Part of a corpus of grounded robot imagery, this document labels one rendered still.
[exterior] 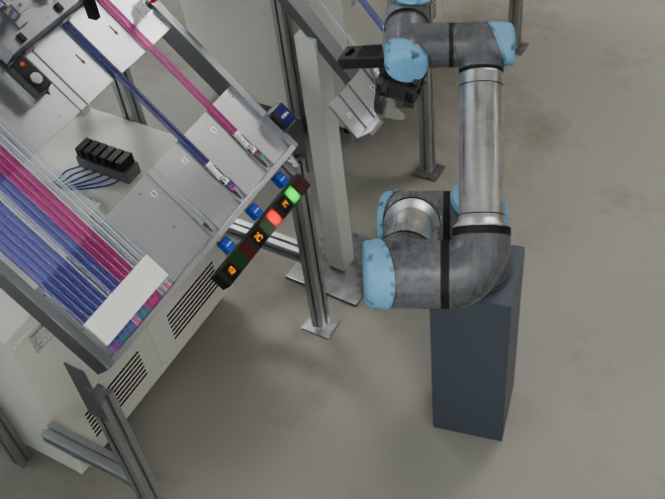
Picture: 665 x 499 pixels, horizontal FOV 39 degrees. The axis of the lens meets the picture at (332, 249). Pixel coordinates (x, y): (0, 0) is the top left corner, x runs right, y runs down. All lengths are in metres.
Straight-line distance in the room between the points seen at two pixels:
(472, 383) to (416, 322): 0.46
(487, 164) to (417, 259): 0.20
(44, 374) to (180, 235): 0.49
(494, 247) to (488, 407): 0.89
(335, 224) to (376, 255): 1.16
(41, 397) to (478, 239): 1.15
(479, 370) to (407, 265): 0.77
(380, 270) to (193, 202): 0.61
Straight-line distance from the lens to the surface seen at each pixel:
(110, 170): 2.34
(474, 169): 1.55
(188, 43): 2.15
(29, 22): 1.96
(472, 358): 2.21
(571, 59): 3.61
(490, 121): 1.57
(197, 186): 2.02
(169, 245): 1.95
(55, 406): 2.31
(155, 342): 2.54
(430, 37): 1.61
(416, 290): 1.51
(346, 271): 2.82
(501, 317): 2.06
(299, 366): 2.64
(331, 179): 2.55
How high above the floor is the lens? 2.13
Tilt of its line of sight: 47 degrees down
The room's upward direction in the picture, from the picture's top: 8 degrees counter-clockwise
